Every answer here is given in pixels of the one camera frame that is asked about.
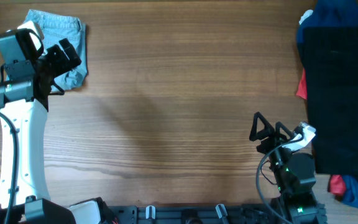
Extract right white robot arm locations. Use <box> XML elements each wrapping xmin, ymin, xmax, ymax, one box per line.
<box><xmin>249</xmin><ymin>112</ymin><xmax>328</xmax><ymax>224</ymax></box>

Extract black garment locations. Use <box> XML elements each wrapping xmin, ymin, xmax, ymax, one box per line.
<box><xmin>298</xmin><ymin>27</ymin><xmax>358</xmax><ymax>180</ymax></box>

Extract light blue denim shorts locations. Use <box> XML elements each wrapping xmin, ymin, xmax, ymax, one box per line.
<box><xmin>6</xmin><ymin>8</ymin><xmax>89</xmax><ymax>93</ymax></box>

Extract white garment tag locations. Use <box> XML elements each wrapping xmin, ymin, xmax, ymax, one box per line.
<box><xmin>298</xmin><ymin>9</ymin><xmax>313</xmax><ymax>25</ymax></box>

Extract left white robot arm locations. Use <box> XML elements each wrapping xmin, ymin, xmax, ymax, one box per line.
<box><xmin>0</xmin><ymin>27</ymin><xmax>116</xmax><ymax>223</ymax></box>

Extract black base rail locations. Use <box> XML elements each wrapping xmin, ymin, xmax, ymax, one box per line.
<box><xmin>104</xmin><ymin>203</ymin><xmax>328</xmax><ymax>224</ymax></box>

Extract red garment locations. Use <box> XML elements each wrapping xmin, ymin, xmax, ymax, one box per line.
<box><xmin>296</xmin><ymin>70</ymin><xmax>346</xmax><ymax>200</ymax></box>

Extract dark blue garment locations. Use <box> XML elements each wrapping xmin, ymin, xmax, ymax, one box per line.
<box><xmin>296</xmin><ymin>1</ymin><xmax>358</xmax><ymax>208</ymax></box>

